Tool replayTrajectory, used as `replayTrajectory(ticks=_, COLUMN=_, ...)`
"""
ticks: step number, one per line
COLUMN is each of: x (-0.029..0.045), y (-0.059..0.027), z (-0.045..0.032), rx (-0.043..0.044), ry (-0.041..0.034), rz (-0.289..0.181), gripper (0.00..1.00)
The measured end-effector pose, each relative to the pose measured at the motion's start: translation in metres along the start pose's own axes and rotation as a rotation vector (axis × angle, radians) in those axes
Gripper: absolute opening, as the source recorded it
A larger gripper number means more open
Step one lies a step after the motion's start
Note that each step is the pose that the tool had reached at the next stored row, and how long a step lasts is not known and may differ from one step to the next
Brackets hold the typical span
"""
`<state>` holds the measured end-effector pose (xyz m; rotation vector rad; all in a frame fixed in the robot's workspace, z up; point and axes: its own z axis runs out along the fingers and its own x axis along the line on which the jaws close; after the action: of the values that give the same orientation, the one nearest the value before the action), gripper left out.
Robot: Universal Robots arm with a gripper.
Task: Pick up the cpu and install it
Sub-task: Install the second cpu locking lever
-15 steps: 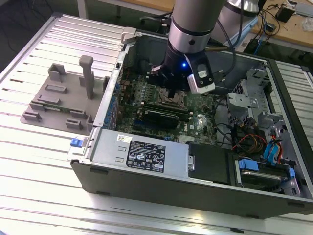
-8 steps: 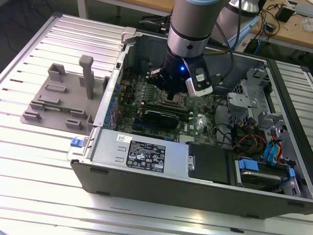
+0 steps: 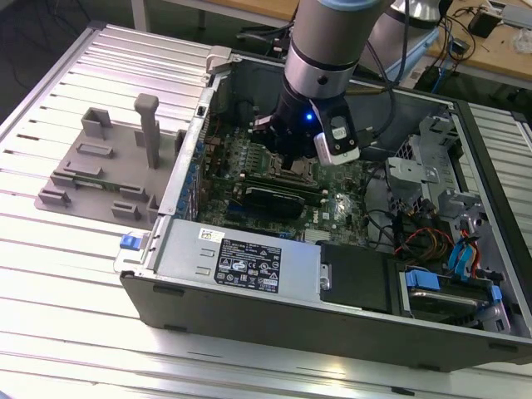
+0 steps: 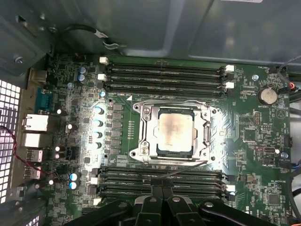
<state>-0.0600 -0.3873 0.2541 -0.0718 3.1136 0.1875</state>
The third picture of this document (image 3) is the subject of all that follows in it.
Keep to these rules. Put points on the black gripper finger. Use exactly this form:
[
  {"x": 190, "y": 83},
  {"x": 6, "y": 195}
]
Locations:
[{"x": 289, "y": 163}]

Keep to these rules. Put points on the silver square CPU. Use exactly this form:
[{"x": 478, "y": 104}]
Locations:
[{"x": 300, "y": 167}]

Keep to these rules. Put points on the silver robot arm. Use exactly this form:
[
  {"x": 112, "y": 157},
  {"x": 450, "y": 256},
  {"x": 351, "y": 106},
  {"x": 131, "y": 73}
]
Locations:
[{"x": 328, "y": 37}]

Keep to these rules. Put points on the CPU socket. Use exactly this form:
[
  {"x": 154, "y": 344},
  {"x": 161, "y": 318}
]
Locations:
[{"x": 301, "y": 178}]

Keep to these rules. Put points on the black graphics card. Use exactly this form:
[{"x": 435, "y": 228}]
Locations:
[{"x": 274, "y": 203}]

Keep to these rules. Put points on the green motherboard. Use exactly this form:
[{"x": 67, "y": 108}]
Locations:
[{"x": 345, "y": 208}]

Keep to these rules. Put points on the silver metal drive cage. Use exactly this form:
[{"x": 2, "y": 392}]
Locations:
[{"x": 409, "y": 170}]

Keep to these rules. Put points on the silver power supply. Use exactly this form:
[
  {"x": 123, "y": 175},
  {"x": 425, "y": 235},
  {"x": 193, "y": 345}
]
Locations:
[{"x": 187, "y": 249}]

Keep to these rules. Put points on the black plastic cover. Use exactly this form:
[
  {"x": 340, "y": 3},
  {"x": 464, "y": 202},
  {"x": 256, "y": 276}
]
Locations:
[{"x": 357, "y": 278}]

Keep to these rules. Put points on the black open PC case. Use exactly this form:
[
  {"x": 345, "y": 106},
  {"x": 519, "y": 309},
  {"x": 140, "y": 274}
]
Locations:
[{"x": 249, "y": 316}]

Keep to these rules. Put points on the grey plastic parts rack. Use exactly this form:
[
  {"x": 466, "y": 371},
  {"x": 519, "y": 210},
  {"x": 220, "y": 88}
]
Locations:
[{"x": 124, "y": 166}]

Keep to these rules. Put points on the blue disk carrier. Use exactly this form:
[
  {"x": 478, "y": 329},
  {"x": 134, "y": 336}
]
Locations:
[{"x": 422, "y": 279}]

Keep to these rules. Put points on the blue case latch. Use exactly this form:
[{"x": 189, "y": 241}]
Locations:
[{"x": 129, "y": 242}]

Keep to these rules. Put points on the green RAM stick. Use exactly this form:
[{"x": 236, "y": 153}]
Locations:
[{"x": 99, "y": 183}]

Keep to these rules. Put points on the silver hard disk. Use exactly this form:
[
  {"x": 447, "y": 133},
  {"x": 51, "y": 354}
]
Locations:
[{"x": 444, "y": 301}]

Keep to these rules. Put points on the wooden desk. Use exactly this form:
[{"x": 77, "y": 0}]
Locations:
[{"x": 498, "y": 58}]

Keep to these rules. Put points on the small black box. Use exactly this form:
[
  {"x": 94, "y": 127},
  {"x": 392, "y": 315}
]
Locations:
[{"x": 484, "y": 23}]

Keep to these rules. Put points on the grey flat device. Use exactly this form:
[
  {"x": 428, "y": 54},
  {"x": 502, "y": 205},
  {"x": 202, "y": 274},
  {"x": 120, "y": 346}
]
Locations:
[{"x": 517, "y": 16}]

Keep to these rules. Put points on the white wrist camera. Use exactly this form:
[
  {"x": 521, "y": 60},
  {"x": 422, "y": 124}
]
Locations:
[{"x": 341, "y": 156}]

